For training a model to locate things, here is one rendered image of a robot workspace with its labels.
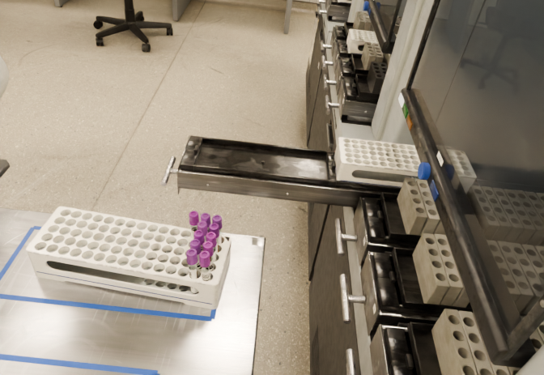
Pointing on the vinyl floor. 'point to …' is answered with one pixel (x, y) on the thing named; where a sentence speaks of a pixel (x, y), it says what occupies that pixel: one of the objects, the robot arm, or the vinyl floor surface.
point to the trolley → (121, 317)
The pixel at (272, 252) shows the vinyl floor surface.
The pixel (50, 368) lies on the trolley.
